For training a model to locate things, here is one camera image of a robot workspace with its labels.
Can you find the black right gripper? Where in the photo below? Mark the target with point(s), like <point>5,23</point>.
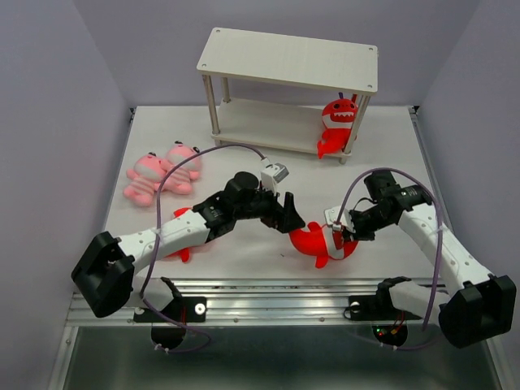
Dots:
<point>359,235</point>

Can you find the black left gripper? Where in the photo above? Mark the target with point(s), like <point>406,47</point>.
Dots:
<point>283,218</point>

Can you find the red shark plush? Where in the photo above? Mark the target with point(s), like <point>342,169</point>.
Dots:
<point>337,119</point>
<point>317,241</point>
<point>186,230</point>

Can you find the pink striped plush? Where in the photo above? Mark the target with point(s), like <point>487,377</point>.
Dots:
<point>181,180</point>
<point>145,176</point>

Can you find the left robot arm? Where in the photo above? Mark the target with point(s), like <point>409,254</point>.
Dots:
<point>107,274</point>

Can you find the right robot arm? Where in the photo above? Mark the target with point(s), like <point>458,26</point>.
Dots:
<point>465,300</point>

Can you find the white two-tier shelf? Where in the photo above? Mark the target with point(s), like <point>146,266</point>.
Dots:
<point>276,59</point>

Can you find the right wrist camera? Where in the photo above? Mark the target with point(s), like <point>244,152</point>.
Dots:
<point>338,220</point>

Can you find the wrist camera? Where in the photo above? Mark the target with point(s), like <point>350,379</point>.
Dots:
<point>338,220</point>
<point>272,174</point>

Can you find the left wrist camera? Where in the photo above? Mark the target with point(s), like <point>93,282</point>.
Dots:
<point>272,174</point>

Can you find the aluminium table edge rail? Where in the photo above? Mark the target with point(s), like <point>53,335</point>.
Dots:
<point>276,302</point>

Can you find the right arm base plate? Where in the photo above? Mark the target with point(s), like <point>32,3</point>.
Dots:
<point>375,308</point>

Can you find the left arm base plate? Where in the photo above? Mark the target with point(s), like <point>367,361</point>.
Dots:
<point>182,310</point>

